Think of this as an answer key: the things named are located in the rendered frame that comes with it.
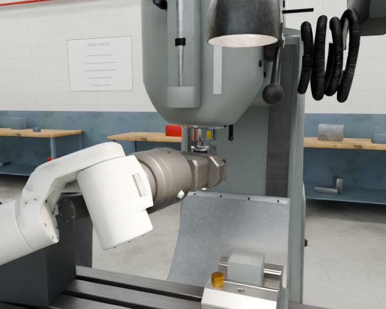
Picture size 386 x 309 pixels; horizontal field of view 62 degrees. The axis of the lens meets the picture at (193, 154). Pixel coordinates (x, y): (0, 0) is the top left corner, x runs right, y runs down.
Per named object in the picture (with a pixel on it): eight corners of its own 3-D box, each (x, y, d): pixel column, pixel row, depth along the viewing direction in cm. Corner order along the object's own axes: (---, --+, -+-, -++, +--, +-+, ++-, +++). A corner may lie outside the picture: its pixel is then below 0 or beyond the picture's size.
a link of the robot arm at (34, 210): (118, 136, 39) (0, 176, 36) (145, 206, 38) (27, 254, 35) (121, 146, 45) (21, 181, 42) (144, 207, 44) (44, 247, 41)
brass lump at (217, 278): (222, 289, 56) (222, 279, 56) (209, 286, 57) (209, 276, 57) (225, 282, 58) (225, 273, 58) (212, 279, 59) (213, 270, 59)
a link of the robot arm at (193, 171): (227, 144, 53) (187, 152, 43) (226, 200, 55) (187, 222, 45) (165, 139, 60) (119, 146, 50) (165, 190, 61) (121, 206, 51)
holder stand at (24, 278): (48, 307, 69) (41, 217, 66) (-44, 298, 72) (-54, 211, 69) (76, 277, 81) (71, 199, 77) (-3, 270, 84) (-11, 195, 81)
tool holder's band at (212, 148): (220, 152, 58) (220, 146, 58) (196, 154, 57) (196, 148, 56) (209, 149, 62) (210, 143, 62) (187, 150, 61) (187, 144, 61)
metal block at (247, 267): (260, 298, 58) (261, 267, 57) (227, 291, 60) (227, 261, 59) (263, 282, 63) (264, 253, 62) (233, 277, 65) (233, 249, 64)
